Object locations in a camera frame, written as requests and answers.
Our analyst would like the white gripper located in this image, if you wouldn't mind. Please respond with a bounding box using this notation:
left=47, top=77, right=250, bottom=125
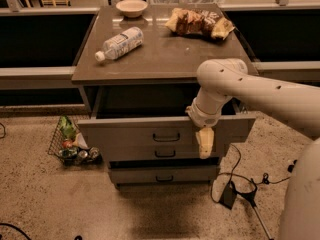
left=185, top=97, right=224, bottom=159

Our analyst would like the grey top drawer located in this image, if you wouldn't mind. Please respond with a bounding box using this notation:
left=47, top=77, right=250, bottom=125
left=77, top=83, right=257, bottom=160

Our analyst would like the grey drawer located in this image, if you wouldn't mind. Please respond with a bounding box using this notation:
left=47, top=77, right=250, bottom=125
left=102, top=142, right=230, bottom=162
left=77, top=83, right=257, bottom=160
left=109, top=165, right=220, bottom=184

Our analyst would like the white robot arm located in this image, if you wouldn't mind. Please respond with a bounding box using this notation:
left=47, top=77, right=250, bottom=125
left=186, top=59, right=320, bottom=240

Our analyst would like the grey middle drawer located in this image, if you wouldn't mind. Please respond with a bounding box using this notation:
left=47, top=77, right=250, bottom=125
left=102, top=142, right=230, bottom=162

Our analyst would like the grey bottom drawer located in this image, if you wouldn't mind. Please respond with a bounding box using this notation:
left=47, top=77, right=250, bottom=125
left=109, top=165, right=220, bottom=184

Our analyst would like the grey drawer cabinet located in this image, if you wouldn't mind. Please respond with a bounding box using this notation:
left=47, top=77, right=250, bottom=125
left=71, top=2, right=260, bottom=189

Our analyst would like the black power adapter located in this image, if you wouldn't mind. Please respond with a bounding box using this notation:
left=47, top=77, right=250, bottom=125
left=219, top=182, right=237, bottom=209

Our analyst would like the black metal stand leg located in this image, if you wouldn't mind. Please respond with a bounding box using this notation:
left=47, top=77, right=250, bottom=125
left=230, top=180, right=274, bottom=240

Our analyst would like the black pole on floor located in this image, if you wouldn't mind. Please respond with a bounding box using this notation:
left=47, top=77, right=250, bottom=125
left=287, top=160, right=297, bottom=173

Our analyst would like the brown chip bag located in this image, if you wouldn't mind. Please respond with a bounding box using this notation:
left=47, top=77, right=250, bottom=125
left=165, top=8, right=234, bottom=39

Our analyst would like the clear plastic water bottle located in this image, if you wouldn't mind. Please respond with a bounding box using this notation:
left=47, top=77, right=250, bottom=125
left=95, top=27, right=144, bottom=62

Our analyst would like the white cup in basket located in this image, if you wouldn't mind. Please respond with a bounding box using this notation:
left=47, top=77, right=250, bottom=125
left=74, top=133, right=88, bottom=149

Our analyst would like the green snack bag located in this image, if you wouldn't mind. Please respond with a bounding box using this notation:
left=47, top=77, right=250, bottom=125
left=59, top=116, right=76, bottom=140

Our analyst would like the red can in basket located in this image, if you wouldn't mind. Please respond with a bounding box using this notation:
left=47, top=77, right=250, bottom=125
left=62, top=140, right=73, bottom=148

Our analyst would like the beige ceramic bowl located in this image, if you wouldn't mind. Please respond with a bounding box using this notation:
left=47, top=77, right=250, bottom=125
left=116, top=0, right=148, bottom=18

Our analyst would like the black cable on floor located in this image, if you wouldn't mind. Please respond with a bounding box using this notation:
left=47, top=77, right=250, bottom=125
left=209, top=143, right=298, bottom=205

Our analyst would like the black wire basket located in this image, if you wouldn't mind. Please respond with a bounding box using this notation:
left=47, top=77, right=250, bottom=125
left=48, top=116, right=102, bottom=166

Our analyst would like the black cable bottom left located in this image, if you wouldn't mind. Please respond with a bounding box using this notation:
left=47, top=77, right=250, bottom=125
left=0, top=222, right=33, bottom=240

